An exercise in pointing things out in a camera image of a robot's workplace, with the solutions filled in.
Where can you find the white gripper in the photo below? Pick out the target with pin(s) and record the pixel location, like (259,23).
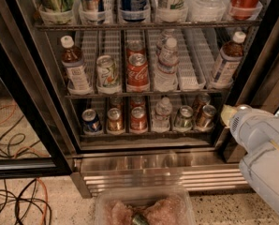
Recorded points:
(251,129)

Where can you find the clear water bottle shelf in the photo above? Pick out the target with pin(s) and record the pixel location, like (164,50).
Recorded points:
(165,73)

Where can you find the orange soda can shelf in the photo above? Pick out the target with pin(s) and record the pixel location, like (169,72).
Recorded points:
(243,107)

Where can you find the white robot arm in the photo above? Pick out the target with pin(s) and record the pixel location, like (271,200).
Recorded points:
(257,131)

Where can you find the orange can bottom shelf front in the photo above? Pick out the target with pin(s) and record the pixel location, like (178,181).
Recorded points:
(205,117)

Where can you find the orange can bottom shelf behind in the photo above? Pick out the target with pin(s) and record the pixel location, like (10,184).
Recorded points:
(200,100)

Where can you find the green silver can bottom shelf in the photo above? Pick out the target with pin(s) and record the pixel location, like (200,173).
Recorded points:
(183,118)

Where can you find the right glass fridge door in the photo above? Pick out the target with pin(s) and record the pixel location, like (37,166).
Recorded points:
(257,83)

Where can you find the glass fridge door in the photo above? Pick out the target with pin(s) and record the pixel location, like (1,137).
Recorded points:
(257,83)
(25,56)

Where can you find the stainless steel fridge base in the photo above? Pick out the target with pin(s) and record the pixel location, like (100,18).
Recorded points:
(194,169)

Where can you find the small water bottle bottom shelf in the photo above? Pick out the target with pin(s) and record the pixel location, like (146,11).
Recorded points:
(162,112)

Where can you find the red can bottom shelf front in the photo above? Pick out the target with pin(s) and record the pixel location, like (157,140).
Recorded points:
(138,119)

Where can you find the red can bottom shelf behind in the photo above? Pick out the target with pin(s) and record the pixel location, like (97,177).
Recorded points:
(138,101)

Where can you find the red cola can front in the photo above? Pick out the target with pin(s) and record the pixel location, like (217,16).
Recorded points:
(137,70)

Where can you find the gold can bottom shelf behind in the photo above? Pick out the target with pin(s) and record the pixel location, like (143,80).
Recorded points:
(116,102)

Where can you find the gold can shelf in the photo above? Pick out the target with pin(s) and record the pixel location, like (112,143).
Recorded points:
(115,120)
(116,102)

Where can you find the large water bottle top shelf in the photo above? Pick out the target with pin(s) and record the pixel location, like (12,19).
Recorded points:
(207,10)

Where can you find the gold can bottom shelf front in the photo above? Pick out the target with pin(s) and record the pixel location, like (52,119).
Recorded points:
(115,120)

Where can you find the red cola can top shelf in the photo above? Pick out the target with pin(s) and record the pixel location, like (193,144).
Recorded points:
(242,9)

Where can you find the red cola can behind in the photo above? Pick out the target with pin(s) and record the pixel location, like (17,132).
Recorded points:
(134,46)

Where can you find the white green soda can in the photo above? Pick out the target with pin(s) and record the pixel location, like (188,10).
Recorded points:
(107,71)

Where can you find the blue can bottom shelf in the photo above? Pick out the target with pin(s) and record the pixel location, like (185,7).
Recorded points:
(91,121)

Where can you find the left glass fridge door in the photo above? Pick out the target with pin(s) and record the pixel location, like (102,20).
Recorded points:
(25,56)

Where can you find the right brown tea bottle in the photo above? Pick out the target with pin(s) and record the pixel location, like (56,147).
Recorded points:
(228,59)

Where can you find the brown tea bottle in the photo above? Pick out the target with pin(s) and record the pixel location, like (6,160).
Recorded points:
(228,59)
(73,61)

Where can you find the clear plastic food container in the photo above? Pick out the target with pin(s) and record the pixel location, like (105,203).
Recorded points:
(160,205)

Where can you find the left brown tea bottle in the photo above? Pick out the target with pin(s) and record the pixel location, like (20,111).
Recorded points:
(73,61)

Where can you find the top wire shelf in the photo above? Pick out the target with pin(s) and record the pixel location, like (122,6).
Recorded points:
(144,26)

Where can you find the wire shelf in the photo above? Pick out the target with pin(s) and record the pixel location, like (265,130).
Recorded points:
(144,26)
(149,93)

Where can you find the middle wire shelf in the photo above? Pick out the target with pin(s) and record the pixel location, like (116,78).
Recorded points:
(149,93)

